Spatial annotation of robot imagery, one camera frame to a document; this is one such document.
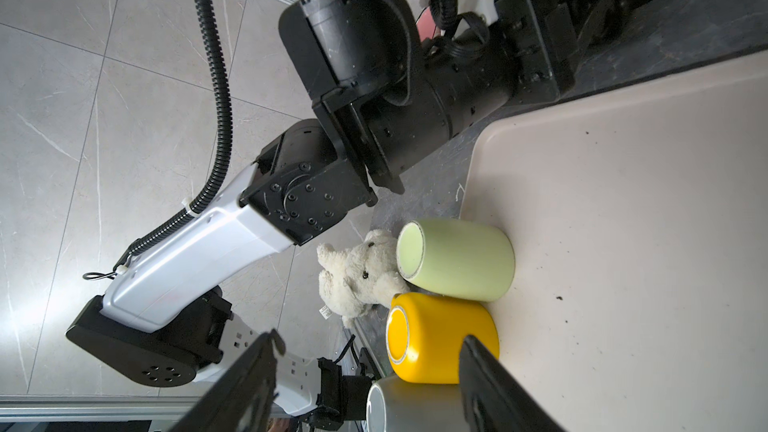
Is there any yellow mug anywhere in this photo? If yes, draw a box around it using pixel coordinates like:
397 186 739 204
385 292 500 385

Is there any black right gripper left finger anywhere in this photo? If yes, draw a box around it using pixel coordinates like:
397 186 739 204
172 330 285 431

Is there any pink ghost pattern mug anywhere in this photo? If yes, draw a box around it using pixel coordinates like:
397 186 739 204
416 7 441 42

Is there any light green mug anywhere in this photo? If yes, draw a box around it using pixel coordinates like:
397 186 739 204
396 218 515 302

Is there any beige plastic tray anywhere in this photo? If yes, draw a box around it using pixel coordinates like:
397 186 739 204
460 52 767 431

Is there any white plush dog toy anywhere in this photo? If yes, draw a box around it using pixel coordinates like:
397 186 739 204
316 229 410 329

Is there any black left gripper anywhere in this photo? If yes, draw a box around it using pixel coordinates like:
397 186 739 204
279 0 620 193

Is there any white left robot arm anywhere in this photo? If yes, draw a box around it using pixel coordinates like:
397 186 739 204
66 0 628 428

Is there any grey mug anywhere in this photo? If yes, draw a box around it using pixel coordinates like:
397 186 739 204
366 375 470 432

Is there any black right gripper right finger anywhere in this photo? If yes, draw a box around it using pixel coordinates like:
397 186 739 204
459 335 564 432

